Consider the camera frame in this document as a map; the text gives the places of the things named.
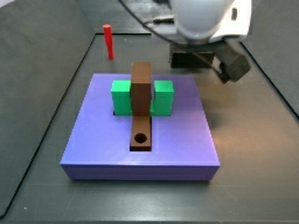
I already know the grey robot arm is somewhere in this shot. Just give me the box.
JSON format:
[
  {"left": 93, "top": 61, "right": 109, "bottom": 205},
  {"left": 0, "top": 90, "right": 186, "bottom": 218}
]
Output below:
[{"left": 148, "top": 0, "right": 252, "bottom": 45}]

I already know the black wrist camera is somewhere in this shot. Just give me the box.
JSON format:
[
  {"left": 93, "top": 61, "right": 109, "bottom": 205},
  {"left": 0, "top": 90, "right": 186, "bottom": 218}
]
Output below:
[{"left": 212, "top": 41, "right": 250, "bottom": 83}]

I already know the red peg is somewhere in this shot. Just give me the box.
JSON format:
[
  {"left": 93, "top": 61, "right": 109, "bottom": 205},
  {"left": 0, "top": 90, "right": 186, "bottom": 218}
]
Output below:
[{"left": 102, "top": 24, "right": 114, "bottom": 60}]

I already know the brown L-shaped bracket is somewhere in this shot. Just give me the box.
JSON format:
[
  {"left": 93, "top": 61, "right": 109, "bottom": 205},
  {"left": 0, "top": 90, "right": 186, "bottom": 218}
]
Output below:
[{"left": 129, "top": 62, "right": 152, "bottom": 151}]

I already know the purple base block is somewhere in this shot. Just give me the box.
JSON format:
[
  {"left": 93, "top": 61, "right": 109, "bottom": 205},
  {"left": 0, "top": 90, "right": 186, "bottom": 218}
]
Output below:
[{"left": 59, "top": 73, "right": 220, "bottom": 181}]

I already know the green block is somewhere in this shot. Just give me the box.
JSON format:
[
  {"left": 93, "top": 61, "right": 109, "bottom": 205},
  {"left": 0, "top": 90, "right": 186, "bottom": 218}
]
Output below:
[{"left": 110, "top": 80, "right": 174, "bottom": 116}]

